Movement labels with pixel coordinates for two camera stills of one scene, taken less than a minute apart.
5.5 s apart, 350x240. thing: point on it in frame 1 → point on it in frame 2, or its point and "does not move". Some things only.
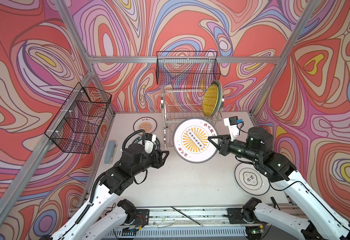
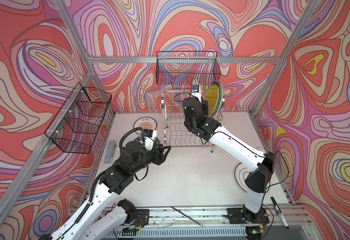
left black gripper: x=156 y=158 does not move
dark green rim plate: x=150 y=146 does not move
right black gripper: x=224 y=145 → x=205 y=107
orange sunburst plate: x=191 y=141 → x=194 y=82
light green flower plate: x=220 y=99 does not move
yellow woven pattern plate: x=210 y=100 does not move
